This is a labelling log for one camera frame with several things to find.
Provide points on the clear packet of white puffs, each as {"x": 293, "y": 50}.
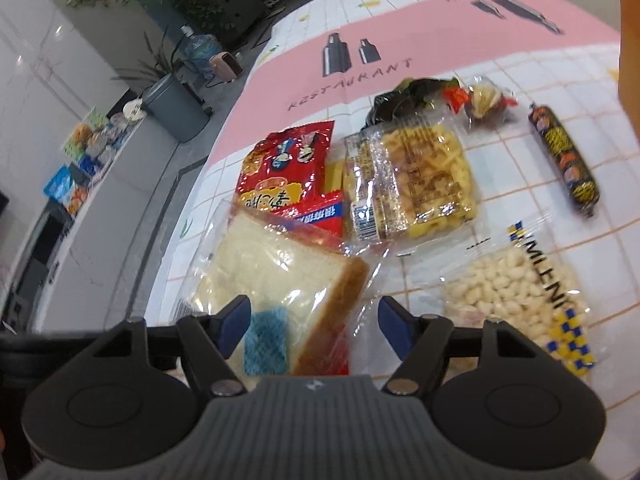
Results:
{"x": 500, "y": 290}

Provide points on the small clear candy packet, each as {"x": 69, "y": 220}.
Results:
{"x": 485, "y": 102}

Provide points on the dark wrapped sausage stick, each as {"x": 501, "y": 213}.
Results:
{"x": 562, "y": 155}

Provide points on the sliced bread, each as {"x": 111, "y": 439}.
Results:
{"x": 280, "y": 270}

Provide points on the pink and white printed tablecloth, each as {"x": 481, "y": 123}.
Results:
{"x": 450, "y": 40}

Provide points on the long-leaved potted plant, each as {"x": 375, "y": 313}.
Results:
{"x": 155, "y": 60}

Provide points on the orange cardboard box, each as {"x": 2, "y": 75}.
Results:
{"x": 631, "y": 60}

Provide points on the small white round gadget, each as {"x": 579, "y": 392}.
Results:
{"x": 135, "y": 109}

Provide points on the clear packet of yellow noodles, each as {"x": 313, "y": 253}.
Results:
{"x": 425, "y": 175}

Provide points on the grey trash bin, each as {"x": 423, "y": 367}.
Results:
{"x": 175, "y": 105}

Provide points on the red snack packet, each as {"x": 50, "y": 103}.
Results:
{"x": 285, "y": 160}

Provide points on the white low cabinet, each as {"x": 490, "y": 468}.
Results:
{"x": 105, "y": 200}

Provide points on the dark green snack packet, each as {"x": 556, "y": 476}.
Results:
{"x": 400, "y": 102}

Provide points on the large blue water bottle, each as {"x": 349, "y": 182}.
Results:
{"x": 200, "y": 50}

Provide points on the pile of snack packets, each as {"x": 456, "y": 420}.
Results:
{"x": 90, "y": 150}

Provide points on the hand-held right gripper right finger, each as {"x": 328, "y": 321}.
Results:
{"x": 395, "y": 330}

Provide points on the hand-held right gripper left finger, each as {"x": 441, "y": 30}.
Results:
{"x": 235, "y": 322}

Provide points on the small pink heater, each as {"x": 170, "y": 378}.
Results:
{"x": 227, "y": 66}

